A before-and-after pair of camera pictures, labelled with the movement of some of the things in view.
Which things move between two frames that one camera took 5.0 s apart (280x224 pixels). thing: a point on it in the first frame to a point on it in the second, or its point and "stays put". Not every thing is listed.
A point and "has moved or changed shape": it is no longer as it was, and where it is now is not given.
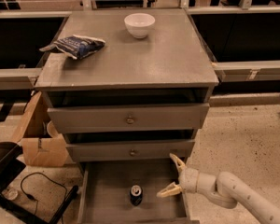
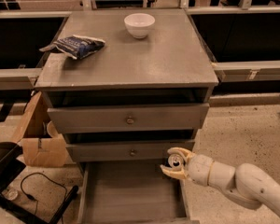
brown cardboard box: x=41 y=141 stays put
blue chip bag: x=76 y=46 stays put
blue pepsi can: x=136 y=195 has moved or changed shape
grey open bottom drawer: x=126 y=192 stays put
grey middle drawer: x=136 y=149 stays put
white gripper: x=189 y=179 to x=200 y=169
